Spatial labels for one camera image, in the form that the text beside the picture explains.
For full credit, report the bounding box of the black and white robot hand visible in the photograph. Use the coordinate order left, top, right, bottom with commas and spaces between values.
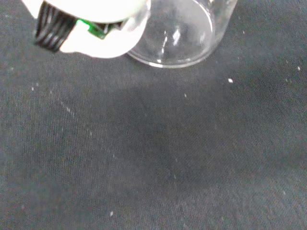
20, 0, 151, 59

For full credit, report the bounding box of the black bench cloth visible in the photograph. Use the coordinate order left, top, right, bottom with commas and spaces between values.
0, 0, 307, 230

